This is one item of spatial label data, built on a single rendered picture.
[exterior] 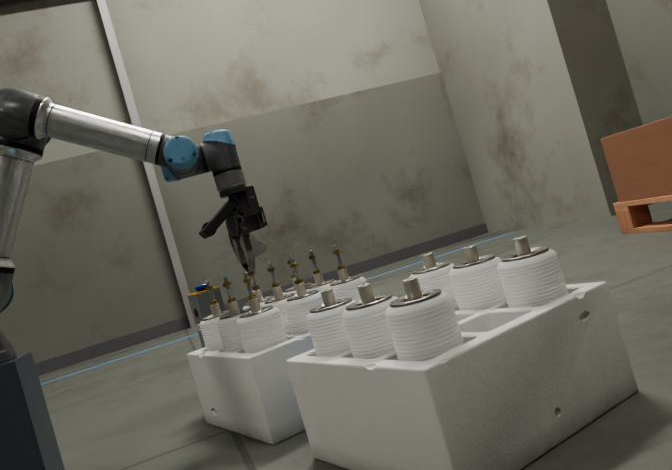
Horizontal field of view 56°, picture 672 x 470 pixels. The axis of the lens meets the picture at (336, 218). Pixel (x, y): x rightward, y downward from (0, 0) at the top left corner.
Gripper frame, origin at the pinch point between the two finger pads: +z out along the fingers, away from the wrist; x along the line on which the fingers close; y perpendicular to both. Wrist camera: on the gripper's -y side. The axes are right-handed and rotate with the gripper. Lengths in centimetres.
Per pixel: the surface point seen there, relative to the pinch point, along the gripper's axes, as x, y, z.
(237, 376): -22.8, -18.7, 20.8
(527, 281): -81, 9, 13
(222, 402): -8.9, -18.8, 27.6
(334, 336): -59, -14, 14
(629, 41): 55, 288, -58
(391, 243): 230, 215, 21
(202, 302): 13.6, -9.2, 6.0
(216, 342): -3.6, -14.5, 15.1
